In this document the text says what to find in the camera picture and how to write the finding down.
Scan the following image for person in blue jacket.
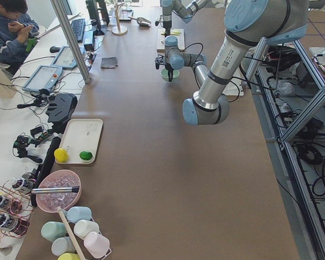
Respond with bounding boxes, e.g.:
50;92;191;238
0;0;39;75

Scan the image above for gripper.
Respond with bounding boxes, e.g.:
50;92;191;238
155;16;172;37
154;54;173;82

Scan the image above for teach pendant tablet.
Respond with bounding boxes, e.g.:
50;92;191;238
22;66;63;93
51;46;77;70

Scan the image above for pink cup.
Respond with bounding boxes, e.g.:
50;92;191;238
83;231;110;259

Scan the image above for yellow lemon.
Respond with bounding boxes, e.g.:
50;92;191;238
54;148;68;163

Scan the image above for white cup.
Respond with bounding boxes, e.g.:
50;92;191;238
74;219;100;240

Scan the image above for bottle lower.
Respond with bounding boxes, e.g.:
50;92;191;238
0;213;30;235

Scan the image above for light blue cup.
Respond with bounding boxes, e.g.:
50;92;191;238
67;206;92;224

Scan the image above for computer mouse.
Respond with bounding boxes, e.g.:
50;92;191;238
49;45;61;53

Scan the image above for green cup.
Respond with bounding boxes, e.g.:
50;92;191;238
41;222;67;242

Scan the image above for bottle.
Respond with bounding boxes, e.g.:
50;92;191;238
0;194;22;213
9;178;34;194
0;213;30;235

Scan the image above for bottle upper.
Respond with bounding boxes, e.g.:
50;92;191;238
9;178;34;194

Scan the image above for black flat bar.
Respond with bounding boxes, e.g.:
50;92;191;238
32;136;62;208

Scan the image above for metal tongs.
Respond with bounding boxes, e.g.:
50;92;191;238
31;186;81;194

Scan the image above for bottle middle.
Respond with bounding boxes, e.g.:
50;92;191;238
0;194;22;213

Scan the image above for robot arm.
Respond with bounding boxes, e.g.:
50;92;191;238
155;0;228;37
155;0;309;125

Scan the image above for beige rabbit tray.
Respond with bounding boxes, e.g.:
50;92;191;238
55;119;103;165

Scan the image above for pale blue cup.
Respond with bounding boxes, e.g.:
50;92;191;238
51;237;76;256

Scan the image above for pink bowl with ice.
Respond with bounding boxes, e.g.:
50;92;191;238
36;170;82;213

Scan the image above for wooden mug tree stand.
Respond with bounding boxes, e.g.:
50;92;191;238
112;1;128;36

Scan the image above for wooden cup rack pole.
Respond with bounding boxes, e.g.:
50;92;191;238
57;207;86;260

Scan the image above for bamboo cutting board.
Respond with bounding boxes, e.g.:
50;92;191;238
156;28;185;52

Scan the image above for copper wire basket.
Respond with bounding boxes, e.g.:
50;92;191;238
0;183;36;239

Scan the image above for grey folded cloth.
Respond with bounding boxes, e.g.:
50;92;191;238
100;56;118;69

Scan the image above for yellow cup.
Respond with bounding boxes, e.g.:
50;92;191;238
57;252;80;260

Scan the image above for near teach pendant tablet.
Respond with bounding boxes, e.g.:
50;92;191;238
22;66;63;93

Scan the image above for metal scoop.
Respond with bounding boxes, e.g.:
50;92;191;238
129;16;152;28

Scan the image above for aluminium frame post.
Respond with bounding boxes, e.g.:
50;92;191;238
50;0;91;83

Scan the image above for black keyboard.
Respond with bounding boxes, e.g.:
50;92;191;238
70;18;86;42

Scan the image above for light green bowl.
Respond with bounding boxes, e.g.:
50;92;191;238
160;68;179;82

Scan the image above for green lime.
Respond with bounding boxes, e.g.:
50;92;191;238
79;151;93;161

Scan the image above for far teach pendant tablet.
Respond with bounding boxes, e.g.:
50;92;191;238
51;46;77;70

